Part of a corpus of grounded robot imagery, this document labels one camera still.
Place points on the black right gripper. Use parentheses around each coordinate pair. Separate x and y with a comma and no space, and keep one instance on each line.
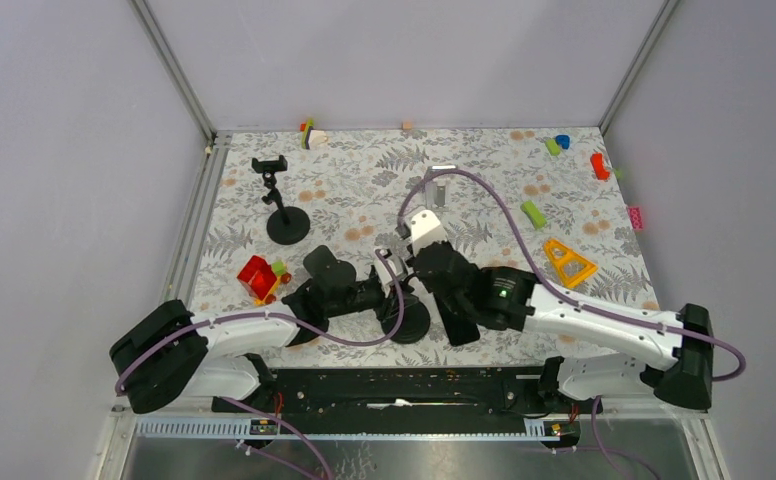
(445,243)

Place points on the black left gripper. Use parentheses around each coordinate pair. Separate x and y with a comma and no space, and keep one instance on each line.
(394,297)

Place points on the black smartphone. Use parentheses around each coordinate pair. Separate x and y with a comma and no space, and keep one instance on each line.
(459,331)

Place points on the black phone stand with phone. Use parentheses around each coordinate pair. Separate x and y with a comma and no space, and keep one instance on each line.
(410,324)

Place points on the black round-base phone stand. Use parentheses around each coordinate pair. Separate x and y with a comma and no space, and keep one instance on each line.
(288,225)

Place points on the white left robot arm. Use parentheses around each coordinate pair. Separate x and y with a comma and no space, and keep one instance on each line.
(172,353)

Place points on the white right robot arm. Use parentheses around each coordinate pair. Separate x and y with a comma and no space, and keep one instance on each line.
(664,353)

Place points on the silver metal phone stand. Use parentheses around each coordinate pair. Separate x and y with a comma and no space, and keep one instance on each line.
(436,189)

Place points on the green toy block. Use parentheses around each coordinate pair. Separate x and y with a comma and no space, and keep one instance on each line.
(534,214)

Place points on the floral patterned mat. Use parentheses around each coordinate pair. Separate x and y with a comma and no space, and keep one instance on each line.
(353,187)

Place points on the red toy car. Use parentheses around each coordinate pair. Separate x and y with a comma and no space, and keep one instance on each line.
(261,279)

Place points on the lime green block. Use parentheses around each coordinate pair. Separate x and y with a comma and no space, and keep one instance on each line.
(552,146)

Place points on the red curved block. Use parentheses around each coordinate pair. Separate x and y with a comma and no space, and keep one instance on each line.
(599,167)

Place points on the pink lego brick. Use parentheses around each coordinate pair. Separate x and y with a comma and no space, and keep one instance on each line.
(636,218)

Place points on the stacked coloured blocks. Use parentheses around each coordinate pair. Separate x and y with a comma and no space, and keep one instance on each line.
(312,138)

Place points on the blue heart block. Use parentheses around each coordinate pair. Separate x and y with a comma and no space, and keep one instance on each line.
(563,141)

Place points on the yellow triangular plastic frame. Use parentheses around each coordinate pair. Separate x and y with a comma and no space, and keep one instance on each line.
(571,268)

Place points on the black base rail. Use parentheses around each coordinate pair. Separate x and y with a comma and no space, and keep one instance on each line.
(400,401)

